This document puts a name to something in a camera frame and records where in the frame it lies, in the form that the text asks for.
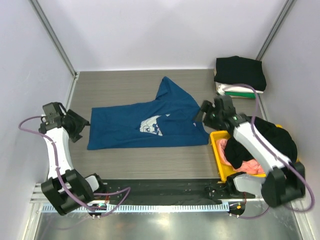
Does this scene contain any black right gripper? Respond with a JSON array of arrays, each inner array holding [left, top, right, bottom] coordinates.
[[192, 100, 223, 131]]

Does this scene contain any blue t shirt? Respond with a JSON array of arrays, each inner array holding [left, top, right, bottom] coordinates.
[[87, 76, 209, 151]]

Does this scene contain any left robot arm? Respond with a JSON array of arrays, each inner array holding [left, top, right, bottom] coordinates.
[[38, 102, 106, 216]]

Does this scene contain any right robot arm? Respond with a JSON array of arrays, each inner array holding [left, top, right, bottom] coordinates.
[[194, 95, 306, 208]]

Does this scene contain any folded white t shirt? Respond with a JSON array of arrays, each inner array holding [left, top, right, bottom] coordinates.
[[218, 82, 254, 95]]

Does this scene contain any folded green t shirt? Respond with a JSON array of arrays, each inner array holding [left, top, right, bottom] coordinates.
[[224, 91, 256, 99]]

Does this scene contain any folded black t shirt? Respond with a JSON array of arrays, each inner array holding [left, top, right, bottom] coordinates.
[[214, 56, 267, 92]]

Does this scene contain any black crumpled t shirt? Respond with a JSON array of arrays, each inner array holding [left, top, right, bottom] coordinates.
[[229, 117, 298, 163]]

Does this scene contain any yellow plastic bin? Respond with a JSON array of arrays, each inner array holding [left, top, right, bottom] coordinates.
[[209, 130, 266, 183]]

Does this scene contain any pink crumpled t shirt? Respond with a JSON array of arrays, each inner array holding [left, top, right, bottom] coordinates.
[[216, 138, 265, 175]]

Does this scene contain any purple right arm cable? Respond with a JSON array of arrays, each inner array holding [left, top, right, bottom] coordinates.
[[217, 83, 316, 220]]

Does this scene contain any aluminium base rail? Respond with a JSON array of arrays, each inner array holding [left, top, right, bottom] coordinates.
[[29, 181, 305, 204]]

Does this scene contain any left aluminium frame post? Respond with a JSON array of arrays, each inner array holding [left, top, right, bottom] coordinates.
[[29, 0, 77, 78]]

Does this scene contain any aluminium frame post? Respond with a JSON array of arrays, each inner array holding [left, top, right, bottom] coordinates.
[[255, 0, 297, 61], [29, 0, 77, 78]]

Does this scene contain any white slotted cable duct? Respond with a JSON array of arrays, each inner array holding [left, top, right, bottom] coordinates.
[[41, 202, 229, 214]]

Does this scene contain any right aluminium frame post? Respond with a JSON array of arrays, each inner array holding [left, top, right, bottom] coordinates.
[[255, 0, 297, 61]]

